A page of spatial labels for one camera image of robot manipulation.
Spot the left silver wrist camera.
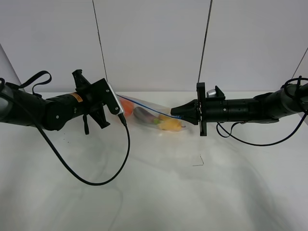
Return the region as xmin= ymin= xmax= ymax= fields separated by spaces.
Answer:
xmin=107 ymin=82 xmax=124 ymax=115

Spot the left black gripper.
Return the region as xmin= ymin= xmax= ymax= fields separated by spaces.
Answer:
xmin=72 ymin=69 xmax=117 ymax=128

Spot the left black cable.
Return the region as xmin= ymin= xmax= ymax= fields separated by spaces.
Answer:
xmin=0 ymin=92 xmax=131 ymax=186

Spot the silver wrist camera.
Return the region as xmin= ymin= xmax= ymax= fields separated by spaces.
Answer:
xmin=107 ymin=82 xmax=124 ymax=115
xmin=206 ymin=89 xmax=217 ymax=98

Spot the yellow pear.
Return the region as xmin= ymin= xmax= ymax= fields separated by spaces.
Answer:
xmin=158 ymin=114 xmax=186 ymax=132

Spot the clear blue-zip plastic bag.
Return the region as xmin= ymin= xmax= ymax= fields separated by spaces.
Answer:
xmin=118 ymin=95 xmax=186 ymax=132

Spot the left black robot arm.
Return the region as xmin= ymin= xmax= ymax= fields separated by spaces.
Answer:
xmin=0 ymin=69 xmax=124 ymax=134

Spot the right black cable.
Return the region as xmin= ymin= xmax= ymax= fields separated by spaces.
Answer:
xmin=216 ymin=76 xmax=308 ymax=147

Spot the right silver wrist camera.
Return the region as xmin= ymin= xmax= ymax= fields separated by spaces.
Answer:
xmin=206 ymin=89 xmax=217 ymax=98

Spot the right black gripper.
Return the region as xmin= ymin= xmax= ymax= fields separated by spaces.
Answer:
xmin=170 ymin=82 xmax=228 ymax=136

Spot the purple eggplant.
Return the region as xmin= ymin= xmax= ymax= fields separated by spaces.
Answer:
xmin=133 ymin=106 xmax=160 ymax=125

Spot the orange fruit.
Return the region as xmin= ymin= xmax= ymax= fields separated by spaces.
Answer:
xmin=120 ymin=98 xmax=134 ymax=117

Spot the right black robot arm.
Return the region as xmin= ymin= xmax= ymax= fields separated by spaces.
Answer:
xmin=170 ymin=78 xmax=308 ymax=136

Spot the black cable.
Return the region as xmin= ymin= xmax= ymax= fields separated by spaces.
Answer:
xmin=0 ymin=92 xmax=131 ymax=186
xmin=216 ymin=76 xmax=308 ymax=147

